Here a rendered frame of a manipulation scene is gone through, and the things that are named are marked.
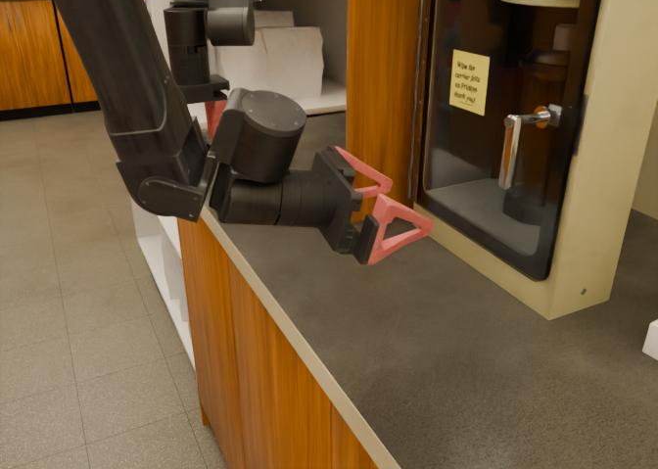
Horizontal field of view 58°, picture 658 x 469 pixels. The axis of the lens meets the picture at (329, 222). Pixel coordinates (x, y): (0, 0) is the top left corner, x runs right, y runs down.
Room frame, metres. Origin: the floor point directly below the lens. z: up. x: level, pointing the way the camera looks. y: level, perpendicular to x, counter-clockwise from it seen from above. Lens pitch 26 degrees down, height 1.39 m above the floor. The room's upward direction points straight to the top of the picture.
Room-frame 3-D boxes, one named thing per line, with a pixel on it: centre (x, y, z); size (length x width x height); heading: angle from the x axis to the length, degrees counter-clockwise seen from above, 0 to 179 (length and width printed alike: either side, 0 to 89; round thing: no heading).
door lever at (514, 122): (0.67, -0.23, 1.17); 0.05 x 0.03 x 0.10; 116
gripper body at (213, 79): (0.91, 0.21, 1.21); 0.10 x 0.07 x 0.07; 117
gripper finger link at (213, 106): (0.91, 0.20, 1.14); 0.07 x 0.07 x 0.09; 27
